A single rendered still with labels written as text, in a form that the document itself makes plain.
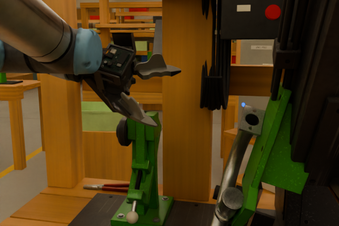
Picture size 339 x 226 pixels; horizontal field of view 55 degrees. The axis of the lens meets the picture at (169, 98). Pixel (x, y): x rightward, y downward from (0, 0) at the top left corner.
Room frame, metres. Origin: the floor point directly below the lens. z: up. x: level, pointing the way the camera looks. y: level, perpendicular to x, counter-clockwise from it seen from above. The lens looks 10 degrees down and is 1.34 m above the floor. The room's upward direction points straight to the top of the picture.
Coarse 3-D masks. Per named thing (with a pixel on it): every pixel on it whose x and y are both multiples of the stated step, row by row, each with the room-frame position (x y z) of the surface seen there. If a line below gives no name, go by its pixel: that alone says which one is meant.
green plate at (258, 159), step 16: (288, 96) 0.49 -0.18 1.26; (272, 112) 0.52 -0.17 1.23; (288, 112) 0.50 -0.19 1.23; (272, 128) 0.49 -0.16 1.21; (288, 128) 0.50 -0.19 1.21; (256, 144) 0.57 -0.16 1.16; (272, 144) 0.49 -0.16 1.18; (288, 144) 0.50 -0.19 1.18; (256, 160) 0.52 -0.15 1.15; (272, 160) 0.50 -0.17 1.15; (288, 160) 0.50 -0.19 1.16; (256, 176) 0.49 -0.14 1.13; (272, 176) 0.50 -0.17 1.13; (288, 176) 0.50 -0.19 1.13; (304, 176) 0.49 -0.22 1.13
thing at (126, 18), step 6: (114, 12) 10.10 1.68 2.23; (90, 18) 10.17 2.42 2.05; (96, 18) 10.16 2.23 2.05; (114, 18) 10.10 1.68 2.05; (126, 18) 10.03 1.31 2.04; (132, 18) 10.22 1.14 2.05; (138, 36) 9.92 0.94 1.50; (144, 36) 9.89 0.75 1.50; (150, 36) 9.87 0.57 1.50; (138, 60) 10.39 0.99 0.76; (144, 60) 9.99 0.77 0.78
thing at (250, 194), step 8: (248, 192) 0.49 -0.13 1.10; (256, 192) 0.49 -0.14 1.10; (248, 200) 0.48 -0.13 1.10; (256, 200) 0.48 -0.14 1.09; (240, 208) 0.50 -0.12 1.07; (248, 208) 0.47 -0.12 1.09; (240, 216) 0.49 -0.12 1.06; (248, 216) 0.48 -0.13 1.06; (232, 224) 0.53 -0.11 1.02; (240, 224) 0.51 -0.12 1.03
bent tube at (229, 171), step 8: (248, 112) 0.59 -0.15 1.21; (256, 112) 0.59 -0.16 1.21; (264, 112) 0.59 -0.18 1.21; (248, 120) 0.61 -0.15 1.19; (256, 120) 0.60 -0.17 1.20; (240, 128) 0.57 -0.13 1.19; (248, 128) 0.57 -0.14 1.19; (256, 128) 0.57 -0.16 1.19; (240, 136) 0.62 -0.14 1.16; (248, 136) 0.60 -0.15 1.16; (240, 144) 0.63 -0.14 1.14; (232, 152) 0.65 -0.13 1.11; (240, 152) 0.64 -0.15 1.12; (232, 160) 0.65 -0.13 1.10; (240, 160) 0.65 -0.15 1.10; (232, 168) 0.64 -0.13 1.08; (224, 176) 0.64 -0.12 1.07; (232, 176) 0.63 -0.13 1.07; (224, 184) 0.62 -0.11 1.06; (232, 184) 0.62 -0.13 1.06; (216, 200) 0.61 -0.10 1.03; (216, 224) 0.56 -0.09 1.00; (224, 224) 0.56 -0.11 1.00
